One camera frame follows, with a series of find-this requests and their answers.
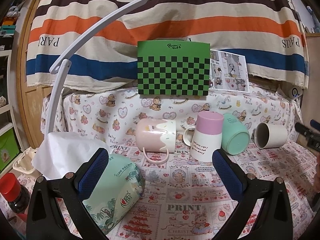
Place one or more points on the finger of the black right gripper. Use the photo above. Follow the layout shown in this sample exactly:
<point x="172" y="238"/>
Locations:
<point x="304" y="131"/>
<point x="315" y="124"/>

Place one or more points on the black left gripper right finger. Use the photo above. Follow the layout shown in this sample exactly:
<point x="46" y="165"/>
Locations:
<point x="274" y="219"/>

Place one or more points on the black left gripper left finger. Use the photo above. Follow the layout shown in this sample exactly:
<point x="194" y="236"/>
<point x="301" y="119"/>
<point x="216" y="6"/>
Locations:
<point x="45" y="219"/>

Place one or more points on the white ceramic mug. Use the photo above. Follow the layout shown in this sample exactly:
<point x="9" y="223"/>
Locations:
<point x="270" y="136"/>

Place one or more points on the person's right hand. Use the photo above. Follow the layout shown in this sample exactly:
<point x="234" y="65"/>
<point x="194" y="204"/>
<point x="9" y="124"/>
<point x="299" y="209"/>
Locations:
<point x="316" y="188"/>

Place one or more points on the small white speaker device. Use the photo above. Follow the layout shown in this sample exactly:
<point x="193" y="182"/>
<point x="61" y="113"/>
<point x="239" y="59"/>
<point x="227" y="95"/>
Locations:
<point x="295" y="92"/>

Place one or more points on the mint tissue pack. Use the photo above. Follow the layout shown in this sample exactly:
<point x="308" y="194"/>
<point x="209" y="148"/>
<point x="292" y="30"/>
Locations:
<point x="117" y="190"/>

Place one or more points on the cream plastic basket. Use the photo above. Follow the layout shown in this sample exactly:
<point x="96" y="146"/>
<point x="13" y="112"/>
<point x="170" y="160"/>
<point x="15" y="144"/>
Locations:
<point x="23" y="163"/>

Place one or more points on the red capped sauce bottle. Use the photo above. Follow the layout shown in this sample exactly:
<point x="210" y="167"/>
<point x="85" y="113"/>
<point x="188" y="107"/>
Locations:
<point x="16" y="195"/>

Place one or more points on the mint green mug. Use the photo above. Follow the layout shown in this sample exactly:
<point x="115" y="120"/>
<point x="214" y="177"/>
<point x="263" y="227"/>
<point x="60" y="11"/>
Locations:
<point x="235" y="135"/>

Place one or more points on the green storage box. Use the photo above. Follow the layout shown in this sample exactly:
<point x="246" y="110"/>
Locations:
<point x="8" y="148"/>

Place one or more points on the comic picture card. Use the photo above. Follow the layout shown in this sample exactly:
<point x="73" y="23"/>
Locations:
<point x="228" y="71"/>

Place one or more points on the printed table cloth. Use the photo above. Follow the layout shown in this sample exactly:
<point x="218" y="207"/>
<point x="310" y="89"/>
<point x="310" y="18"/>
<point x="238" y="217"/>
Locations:
<point x="185" y="198"/>

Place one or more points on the purple and white mug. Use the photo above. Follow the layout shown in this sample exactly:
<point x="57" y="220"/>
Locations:
<point x="205" y="137"/>

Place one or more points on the pink and cream mug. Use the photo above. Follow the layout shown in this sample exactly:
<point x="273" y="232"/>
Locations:
<point x="158" y="136"/>

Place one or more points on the striped fabric cloth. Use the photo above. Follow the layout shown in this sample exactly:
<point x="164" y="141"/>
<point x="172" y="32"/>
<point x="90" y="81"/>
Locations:
<point x="268" y="33"/>

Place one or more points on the green checkered box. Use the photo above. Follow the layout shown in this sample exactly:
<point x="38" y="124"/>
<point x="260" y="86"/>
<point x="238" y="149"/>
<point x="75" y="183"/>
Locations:
<point x="173" y="67"/>

